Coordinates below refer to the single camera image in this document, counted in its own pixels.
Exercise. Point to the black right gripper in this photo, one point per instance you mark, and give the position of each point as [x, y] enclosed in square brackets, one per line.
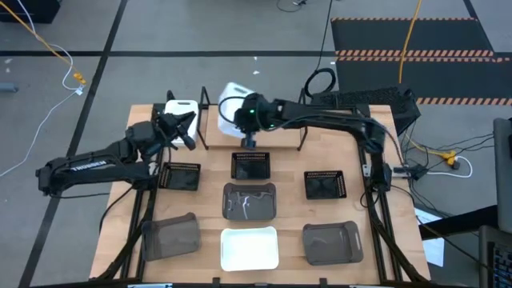
[256, 114]

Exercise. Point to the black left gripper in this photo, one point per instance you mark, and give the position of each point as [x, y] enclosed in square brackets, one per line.
[170, 128]

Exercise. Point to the black slotted plastic basket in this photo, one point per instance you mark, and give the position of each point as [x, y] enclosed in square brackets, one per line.
[180, 178]
[250, 167]
[325, 186]

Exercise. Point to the grey translucent plastic basket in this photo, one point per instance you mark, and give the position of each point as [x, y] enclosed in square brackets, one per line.
[171, 237]
[332, 243]
[249, 202]

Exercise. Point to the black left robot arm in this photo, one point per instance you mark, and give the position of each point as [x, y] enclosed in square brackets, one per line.
[92, 164]

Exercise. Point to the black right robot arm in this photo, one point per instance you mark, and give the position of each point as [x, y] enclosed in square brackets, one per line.
[332, 118]

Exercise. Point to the black metal wooden shelf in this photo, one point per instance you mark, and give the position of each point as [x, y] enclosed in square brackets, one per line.
[276, 140]

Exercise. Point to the black perforated computer case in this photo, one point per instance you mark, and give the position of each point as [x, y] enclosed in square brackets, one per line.
[376, 98]

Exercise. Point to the small black adapter hub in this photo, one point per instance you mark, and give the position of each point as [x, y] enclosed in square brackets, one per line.
[412, 171]

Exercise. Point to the black hazard striped floor mat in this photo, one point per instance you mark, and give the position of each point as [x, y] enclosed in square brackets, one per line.
[440, 76]
[400, 36]

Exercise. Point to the small grey floor object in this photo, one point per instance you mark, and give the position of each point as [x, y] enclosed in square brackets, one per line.
[8, 87]

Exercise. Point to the black box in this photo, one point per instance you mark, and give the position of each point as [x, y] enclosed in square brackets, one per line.
[28, 10]

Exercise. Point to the white paper sheet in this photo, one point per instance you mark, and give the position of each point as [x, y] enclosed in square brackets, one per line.
[434, 246]

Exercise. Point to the black desk bar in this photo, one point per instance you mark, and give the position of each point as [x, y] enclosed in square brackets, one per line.
[460, 222]

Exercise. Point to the grey monitor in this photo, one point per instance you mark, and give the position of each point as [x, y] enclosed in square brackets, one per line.
[504, 172]

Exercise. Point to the black keyboard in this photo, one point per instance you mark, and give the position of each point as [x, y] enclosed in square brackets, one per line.
[498, 260]

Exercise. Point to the black aluminium rig frame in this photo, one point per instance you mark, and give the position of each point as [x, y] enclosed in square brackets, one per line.
[384, 216]

